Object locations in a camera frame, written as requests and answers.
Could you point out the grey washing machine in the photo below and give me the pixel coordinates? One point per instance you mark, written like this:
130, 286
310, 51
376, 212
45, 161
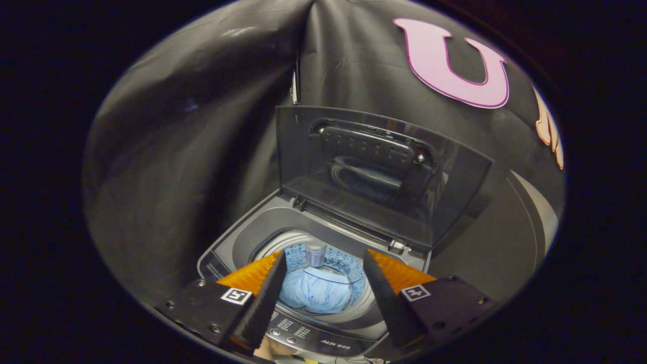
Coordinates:
252, 227

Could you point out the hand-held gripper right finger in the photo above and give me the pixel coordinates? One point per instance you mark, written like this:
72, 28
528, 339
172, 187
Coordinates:
385, 298

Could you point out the black backdrop cloth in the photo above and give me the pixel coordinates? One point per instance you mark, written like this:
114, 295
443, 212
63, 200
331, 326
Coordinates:
192, 151

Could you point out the light blue shirt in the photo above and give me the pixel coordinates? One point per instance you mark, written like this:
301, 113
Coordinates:
316, 293

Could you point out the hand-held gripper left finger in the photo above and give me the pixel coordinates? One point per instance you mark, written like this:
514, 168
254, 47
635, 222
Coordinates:
263, 303

